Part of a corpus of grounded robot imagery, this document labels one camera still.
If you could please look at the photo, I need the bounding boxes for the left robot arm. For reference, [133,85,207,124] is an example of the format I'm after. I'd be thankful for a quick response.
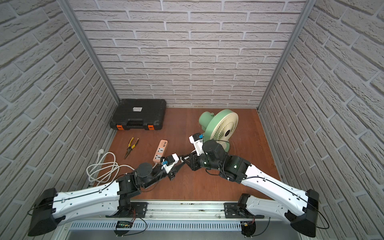
[28,163,183,237]

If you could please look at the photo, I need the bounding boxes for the yellow handled pliers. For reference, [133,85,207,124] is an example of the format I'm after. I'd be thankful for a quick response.
[124,137,140,159]

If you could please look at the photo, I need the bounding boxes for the aluminium front rail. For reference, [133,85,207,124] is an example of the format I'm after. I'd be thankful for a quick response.
[52,196,309,223]

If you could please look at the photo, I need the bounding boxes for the white power strip cable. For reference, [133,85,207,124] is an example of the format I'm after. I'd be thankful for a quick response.
[86,149,136,187]

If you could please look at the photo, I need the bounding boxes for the small green circuit board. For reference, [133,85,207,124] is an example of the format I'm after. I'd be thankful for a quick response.
[116,221,134,230]

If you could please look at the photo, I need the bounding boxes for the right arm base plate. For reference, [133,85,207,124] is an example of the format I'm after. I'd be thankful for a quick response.
[224,202,265,220]

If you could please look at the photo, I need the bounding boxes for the pink power strip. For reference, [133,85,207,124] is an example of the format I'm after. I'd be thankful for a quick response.
[153,140,168,164]

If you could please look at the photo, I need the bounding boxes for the left aluminium corner post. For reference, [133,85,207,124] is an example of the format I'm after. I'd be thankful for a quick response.
[58,0,120,104]

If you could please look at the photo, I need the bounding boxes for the aluminium corner post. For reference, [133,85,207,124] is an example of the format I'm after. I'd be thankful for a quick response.
[257,0,316,112]
[58,0,120,104]

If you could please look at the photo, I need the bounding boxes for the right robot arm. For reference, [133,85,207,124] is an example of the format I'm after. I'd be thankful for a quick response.
[180,140,320,238]

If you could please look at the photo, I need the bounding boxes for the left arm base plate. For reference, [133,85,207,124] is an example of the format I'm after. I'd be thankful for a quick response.
[107,202,148,218]

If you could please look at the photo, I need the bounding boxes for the green desk fan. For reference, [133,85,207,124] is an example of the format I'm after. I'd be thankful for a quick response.
[199,109,239,152]

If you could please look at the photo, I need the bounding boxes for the black plastic tool case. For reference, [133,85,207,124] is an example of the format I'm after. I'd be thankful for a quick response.
[110,99,167,131]

